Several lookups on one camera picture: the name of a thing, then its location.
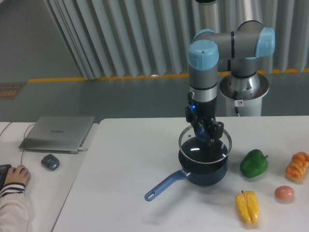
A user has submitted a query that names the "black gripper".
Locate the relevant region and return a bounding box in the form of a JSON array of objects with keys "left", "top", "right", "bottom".
[{"left": 185, "top": 92, "right": 224, "bottom": 146}]

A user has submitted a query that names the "glass lid with blue knob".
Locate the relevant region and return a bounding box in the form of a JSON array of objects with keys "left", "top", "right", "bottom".
[{"left": 178, "top": 126, "right": 232, "bottom": 165}]

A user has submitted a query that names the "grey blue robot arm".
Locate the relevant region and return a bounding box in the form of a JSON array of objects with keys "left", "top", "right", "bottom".
[{"left": 185, "top": 0, "right": 275, "bottom": 144}]

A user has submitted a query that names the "white striped sleeve forearm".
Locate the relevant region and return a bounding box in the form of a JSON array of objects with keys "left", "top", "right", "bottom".
[{"left": 0, "top": 182, "right": 29, "bottom": 232}]

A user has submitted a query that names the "person's hand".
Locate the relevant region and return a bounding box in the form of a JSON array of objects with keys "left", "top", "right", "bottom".
[{"left": 4, "top": 165, "right": 31, "bottom": 185}]

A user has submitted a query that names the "dark blue saucepan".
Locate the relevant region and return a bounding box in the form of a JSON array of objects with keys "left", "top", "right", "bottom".
[{"left": 144, "top": 158, "right": 228, "bottom": 202}]

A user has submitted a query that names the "green bell pepper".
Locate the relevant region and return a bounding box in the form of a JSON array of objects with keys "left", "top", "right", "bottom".
[{"left": 240, "top": 149, "right": 268, "bottom": 178}]

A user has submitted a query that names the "yellow bell pepper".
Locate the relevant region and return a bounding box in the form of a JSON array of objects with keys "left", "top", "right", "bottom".
[{"left": 235, "top": 191, "right": 259, "bottom": 224}]

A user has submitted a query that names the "orange braided bread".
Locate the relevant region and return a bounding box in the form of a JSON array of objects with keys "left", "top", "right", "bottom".
[{"left": 285, "top": 152, "right": 309, "bottom": 182}]

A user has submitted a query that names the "pink round fruit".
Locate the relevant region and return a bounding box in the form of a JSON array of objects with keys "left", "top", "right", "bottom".
[{"left": 274, "top": 186, "right": 295, "bottom": 201}]

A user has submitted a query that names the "silver laptop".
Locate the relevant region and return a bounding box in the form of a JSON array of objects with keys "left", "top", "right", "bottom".
[{"left": 19, "top": 116, "right": 95, "bottom": 154}]

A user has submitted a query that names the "dark grey earbuds case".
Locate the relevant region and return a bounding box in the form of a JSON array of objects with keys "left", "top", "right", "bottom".
[{"left": 41, "top": 154, "right": 60, "bottom": 171}]

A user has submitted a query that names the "black keyboard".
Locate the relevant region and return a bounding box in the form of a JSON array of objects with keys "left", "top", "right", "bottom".
[{"left": 0, "top": 164, "right": 12, "bottom": 189}]

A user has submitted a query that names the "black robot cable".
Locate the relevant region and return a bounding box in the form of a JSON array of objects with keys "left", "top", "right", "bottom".
[{"left": 233, "top": 90, "right": 241, "bottom": 117}]

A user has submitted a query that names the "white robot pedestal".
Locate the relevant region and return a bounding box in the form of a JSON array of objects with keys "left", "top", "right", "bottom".
[{"left": 220, "top": 73, "right": 269, "bottom": 116}]

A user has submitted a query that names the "black mouse cable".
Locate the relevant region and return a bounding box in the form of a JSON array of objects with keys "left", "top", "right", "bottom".
[{"left": 20, "top": 123, "right": 36, "bottom": 166}]

